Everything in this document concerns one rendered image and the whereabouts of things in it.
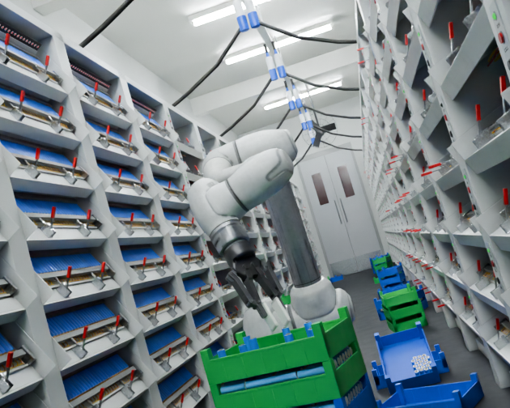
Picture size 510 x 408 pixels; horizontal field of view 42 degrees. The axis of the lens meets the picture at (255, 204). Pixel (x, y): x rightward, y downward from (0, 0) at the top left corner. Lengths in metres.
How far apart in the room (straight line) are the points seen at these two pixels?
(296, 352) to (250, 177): 0.48
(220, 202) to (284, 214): 0.59
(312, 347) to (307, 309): 0.88
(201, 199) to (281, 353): 0.48
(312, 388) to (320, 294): 0.88
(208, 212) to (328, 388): 0.55
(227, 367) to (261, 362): 0.09
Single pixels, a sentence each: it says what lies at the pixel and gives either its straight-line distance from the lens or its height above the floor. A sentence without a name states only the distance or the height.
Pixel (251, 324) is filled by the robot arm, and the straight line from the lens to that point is 2.34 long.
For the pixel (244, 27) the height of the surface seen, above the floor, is 2.07.
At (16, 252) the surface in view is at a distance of 1.94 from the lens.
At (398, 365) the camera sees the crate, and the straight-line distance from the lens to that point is 2.85.
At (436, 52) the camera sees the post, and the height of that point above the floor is 1.00.
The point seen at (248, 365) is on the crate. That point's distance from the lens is 1.50.
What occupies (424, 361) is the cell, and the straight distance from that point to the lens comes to 2.74.
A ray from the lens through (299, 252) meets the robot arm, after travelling 2.28.
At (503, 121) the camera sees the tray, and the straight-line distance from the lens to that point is 1.24.
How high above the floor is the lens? 0.63
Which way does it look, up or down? 5 degrees up
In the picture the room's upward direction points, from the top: 16 degrees counter-clockwise
